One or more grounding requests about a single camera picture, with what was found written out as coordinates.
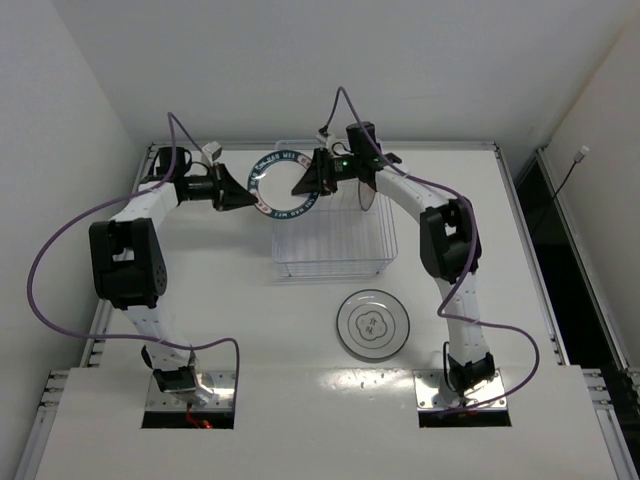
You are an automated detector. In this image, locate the black cable white connector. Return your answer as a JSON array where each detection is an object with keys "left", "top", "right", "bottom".
[{"left": 551, "top": 145, "right": 590, "bottom": 202}]

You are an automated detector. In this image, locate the dark green ring plate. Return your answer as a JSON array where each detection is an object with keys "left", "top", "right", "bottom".
[{"left": 247, "top": 150, "right": 319, "bottom": 220}]

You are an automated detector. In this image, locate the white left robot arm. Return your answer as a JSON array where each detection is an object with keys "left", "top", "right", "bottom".
[{"left": 89, "top": 162, "right": 257, "bottom": 407}]

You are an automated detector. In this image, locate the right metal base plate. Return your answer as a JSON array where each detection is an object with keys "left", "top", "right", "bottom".
[{"left": 413, "top": 370, "right": 508, "bottom": 413}]

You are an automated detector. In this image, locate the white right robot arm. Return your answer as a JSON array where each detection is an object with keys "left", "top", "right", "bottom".
[{"left": 291, "top": 122, "right": 495, "bottom": 396}]

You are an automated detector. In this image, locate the white plate green rim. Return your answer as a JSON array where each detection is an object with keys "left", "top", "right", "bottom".
[{"left": 335, "top": 289, "right": 411, "bottom": 363}]

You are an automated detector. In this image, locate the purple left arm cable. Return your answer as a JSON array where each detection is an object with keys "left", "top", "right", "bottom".
[{"left": 27, "top": 111, "right": 241, "bottom": 401}]

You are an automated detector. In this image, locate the white wire dish rack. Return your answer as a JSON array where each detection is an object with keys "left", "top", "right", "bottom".
[{"left": 271, "top": 138, "right": 400, "bottom": 281}]

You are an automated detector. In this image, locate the orange sunburst plate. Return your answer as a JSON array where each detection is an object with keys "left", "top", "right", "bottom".
[{"left": 357, "top": 181, "right": 377, "bottom": 212}]

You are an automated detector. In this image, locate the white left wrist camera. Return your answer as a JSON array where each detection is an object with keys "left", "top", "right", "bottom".
[{"left": 200, "top": 141, "right": 222, "bottom": 163}]

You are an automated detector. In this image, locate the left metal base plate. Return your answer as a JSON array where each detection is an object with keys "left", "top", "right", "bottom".
[{"left": 145, "top": 370, "right": 236, "bottom": 413}]

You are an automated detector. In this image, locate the metal base plate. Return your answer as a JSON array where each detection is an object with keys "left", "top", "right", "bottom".
[
  {"left": 413, "top": 370, "right": 508, "bottom": 413},
  {"left": 145, "top": 370, "right": 236, "bottom": 413}
]

